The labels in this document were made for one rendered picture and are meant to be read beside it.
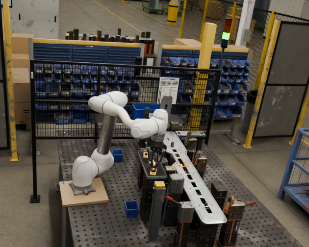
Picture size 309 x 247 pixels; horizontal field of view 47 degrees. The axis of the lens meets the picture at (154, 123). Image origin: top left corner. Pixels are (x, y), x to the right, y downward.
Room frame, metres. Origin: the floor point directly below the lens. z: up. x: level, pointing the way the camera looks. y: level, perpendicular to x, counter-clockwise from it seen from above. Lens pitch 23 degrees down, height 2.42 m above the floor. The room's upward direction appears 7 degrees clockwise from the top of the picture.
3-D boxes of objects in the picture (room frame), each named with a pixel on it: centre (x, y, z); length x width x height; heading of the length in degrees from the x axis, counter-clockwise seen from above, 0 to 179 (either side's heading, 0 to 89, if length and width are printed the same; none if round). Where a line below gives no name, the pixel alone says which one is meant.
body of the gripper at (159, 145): (2.13, -0.03, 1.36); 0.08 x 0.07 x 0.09; 87
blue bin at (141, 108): (3.39, 0.08, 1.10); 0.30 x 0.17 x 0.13; 108
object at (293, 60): (5.40, -1.95, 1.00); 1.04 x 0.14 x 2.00; 111
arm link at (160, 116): (2.12, -0.02, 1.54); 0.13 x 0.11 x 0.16; 144
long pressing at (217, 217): (2.54, -0.29, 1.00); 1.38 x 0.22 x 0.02; 16
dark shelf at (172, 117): (3.37, 0.16, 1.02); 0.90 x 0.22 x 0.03; 106
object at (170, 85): (3.56, -0.10, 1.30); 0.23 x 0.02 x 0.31; 106
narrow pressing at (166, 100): (3.26, -0.09, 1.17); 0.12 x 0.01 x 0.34; 106
